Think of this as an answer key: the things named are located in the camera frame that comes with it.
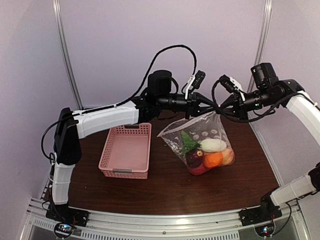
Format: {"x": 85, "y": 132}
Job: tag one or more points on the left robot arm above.
{"x": 72, "y": 126}

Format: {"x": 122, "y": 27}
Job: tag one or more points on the circuit board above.
{"x": 63, "y": 230}
{"x": 265, "y": 230}

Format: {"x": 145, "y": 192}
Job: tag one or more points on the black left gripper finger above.
{"x": 204, "y": 103}
{"x": 204, "y": 110}

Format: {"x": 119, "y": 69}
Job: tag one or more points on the clear zip top bag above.
{"x": 199, "y": 128}

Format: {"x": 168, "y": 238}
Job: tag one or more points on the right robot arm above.
{"x": 248, "y": 107}

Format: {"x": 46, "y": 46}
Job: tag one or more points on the orange tangerine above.
{"x": 213, "y": 160}

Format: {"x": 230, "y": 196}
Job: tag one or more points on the white radish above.
{"x": 212, "y": 145}
{"x": 188, "y": 143}

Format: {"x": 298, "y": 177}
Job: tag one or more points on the right side aluminium rail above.
{"x": 267, "y": 153}

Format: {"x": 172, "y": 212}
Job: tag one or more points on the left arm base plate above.
{"x": 71, "y": 216}

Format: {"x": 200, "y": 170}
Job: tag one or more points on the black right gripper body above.
{"x": 243, "y": 111}

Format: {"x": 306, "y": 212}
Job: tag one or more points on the front aluminium frame rail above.
{"x": 221, "y": 225}

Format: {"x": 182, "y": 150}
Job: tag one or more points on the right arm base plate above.
{"x": 256, "y": 215}

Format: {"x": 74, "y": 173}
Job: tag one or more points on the right rear aluminium post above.
{"x": 264, "y": 31}

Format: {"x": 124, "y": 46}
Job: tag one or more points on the aluminium post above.
{"x": 264, "y": 31}
{"x": 65, "y": 53}

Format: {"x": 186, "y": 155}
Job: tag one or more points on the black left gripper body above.
{"x": 190, "y": 105}

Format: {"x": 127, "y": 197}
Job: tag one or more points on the left rear aluminium post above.
{"x": 65, "y": 53}

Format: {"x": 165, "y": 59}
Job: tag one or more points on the pink plastic basket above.
{"x": 126, "y": 152}

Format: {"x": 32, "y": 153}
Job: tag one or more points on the right circuit board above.
{"x": 265, "y": 230}

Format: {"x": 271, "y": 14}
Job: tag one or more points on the left circuit board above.
{"x": 63, "y": 230}

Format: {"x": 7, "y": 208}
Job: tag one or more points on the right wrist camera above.
{"x": 231, "y": 84}

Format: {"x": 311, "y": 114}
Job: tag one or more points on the yellow peach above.
{"x": 228, "y": 156}

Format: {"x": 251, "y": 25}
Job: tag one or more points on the red apple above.
{"x": 198, "y": 170}

